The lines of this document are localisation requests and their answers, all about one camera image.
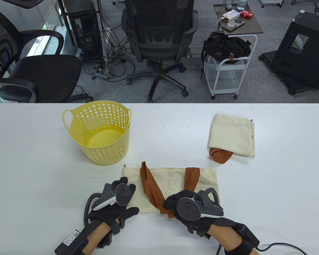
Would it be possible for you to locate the person's right hand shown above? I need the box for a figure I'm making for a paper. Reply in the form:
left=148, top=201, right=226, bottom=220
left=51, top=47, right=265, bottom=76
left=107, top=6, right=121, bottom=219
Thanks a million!
left=163, top=189, right=221, bottom=239

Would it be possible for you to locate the person's left hand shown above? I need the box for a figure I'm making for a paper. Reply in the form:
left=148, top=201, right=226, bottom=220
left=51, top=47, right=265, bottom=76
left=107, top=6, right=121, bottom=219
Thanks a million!
left=89, top=177, right=140, bottom=235

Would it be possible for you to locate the grey white hand controller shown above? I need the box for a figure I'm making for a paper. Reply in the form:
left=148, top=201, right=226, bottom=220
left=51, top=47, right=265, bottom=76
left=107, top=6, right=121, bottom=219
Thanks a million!
left=84, top=183, right=132, bottom=226
left=176, top=188, right=224, bottom=221

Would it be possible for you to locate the purple flower print canvas bag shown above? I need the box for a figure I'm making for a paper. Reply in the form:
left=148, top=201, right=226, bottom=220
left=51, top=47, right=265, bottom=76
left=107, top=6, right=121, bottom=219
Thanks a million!
left=121, top=161, right=221, bottom=219

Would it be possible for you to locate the red flower print canvas bag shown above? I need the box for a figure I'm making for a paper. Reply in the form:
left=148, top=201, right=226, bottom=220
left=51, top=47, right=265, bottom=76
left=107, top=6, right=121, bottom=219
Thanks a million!
left=207, top=114, right=256, bottom=164

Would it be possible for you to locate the person's left forearm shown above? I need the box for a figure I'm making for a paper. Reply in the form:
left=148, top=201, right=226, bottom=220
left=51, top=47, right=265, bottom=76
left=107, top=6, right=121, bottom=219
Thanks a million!
left=81, top=219, right=120, bottom=255

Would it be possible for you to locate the black right wrist module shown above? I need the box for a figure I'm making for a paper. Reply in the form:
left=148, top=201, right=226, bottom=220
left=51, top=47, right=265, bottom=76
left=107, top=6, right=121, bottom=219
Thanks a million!
left=224, top=224, right=260, bottom=255

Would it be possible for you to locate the black wrist module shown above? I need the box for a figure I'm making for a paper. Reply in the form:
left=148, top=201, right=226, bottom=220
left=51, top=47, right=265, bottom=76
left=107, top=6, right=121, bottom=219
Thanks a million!
left=224, top=224, right=260, bottom=255
left=54, top=222, right=101, bottom=255

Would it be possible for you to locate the black left wrist module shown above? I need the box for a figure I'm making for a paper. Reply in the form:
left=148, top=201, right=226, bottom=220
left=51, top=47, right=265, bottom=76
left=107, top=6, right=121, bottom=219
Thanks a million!
left=54, top=222, right=101, bottom=255

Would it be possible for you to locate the yellow perforated plastic basket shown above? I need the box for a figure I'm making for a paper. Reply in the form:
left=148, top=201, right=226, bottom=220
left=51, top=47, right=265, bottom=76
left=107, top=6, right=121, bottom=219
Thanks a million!
left=62, top=100, right=132, bottom=165

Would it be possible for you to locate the black fabric seat office chair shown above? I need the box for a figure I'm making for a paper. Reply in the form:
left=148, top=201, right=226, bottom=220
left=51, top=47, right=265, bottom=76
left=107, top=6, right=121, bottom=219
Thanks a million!
left=0, top=3, right=93, bottom=103

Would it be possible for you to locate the black mesh office chair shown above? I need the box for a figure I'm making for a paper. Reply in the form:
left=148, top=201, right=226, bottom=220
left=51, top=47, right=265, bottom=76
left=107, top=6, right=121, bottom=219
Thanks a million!
left=121, top=0, right=199, bottom=103

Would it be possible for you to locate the black backpack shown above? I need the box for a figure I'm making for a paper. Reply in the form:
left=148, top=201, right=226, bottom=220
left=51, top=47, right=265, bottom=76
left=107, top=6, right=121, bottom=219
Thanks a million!
left=201, top=31, right=251, bottom=79

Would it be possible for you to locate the black computer tower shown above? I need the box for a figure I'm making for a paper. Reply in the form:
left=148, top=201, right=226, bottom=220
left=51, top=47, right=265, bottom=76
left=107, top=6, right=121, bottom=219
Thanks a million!
left=65, top=0, right=103, bottom=60

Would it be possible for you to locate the black wheeled stand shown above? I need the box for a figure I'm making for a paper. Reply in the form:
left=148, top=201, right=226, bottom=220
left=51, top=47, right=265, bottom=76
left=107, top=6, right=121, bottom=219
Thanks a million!
left=258, top=10, right=319, bottom=95

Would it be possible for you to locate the brown square coaster set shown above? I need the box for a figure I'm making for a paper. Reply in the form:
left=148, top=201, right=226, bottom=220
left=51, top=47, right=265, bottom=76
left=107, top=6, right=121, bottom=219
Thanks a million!
left=220, top=18, right=245, bottom=33

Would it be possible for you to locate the white rolling cart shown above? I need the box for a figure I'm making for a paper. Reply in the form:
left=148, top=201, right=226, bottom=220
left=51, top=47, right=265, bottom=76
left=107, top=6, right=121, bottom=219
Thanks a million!
left=203, top=3, right=264, bottom=100

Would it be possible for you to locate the white power bank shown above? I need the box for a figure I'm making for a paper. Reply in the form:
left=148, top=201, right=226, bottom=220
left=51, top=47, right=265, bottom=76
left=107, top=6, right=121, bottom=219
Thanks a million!
left=221, top=10, right=241, bottom=22

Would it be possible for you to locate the black right module cable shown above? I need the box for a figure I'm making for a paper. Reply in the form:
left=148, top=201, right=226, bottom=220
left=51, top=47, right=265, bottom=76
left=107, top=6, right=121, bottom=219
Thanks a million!
left=257, top=242, right=307, bottom=255

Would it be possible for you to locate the tangle of black cables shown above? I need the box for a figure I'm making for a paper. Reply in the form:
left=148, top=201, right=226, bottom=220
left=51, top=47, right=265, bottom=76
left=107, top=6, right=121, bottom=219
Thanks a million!
left=81, top=5, right=136, bottom=83

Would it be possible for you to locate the aluminium frame post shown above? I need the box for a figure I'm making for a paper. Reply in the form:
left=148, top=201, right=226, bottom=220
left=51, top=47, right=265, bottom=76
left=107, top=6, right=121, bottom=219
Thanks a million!
left=92, top=0, right=108, bottom=75

